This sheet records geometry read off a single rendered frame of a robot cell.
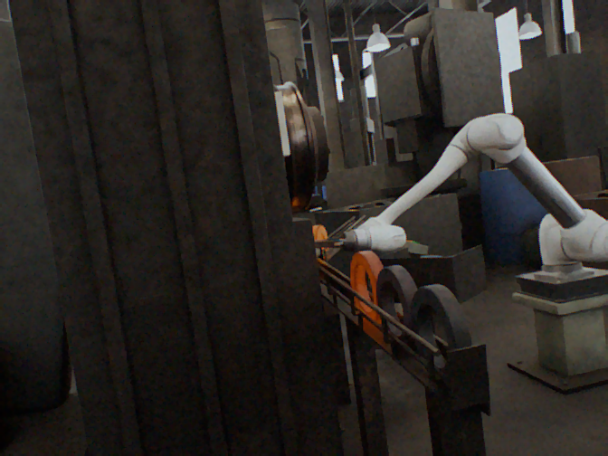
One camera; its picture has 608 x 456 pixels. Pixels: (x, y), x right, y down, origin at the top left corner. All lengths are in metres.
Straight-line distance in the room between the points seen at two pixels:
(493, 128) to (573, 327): 0.95
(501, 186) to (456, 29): 1.54
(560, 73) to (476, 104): 1.34
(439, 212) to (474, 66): 1.72
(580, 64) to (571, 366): 4.79
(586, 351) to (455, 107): 3.30
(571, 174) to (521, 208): 0.57
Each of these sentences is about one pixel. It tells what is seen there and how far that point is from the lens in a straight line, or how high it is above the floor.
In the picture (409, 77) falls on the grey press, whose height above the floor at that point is 1.88.
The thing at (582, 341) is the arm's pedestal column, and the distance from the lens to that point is 2.67.
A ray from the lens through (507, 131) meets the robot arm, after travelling 2.15.
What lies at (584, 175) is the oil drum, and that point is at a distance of 5.65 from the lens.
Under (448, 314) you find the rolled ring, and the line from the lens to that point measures 1.01.
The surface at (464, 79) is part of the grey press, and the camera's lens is 5.67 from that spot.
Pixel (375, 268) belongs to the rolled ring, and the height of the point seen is 0.75.
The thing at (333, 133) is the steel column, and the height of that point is 1.93.
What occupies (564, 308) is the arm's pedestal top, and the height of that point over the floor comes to 0.33.
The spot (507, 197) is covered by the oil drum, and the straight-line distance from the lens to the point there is 5.33.
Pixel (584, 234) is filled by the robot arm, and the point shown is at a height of 0.64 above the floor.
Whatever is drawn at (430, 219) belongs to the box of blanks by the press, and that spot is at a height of 0.57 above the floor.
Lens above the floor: 0.96
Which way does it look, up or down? 5 degrees down
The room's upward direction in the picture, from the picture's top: 8 degrees counter-clockwise
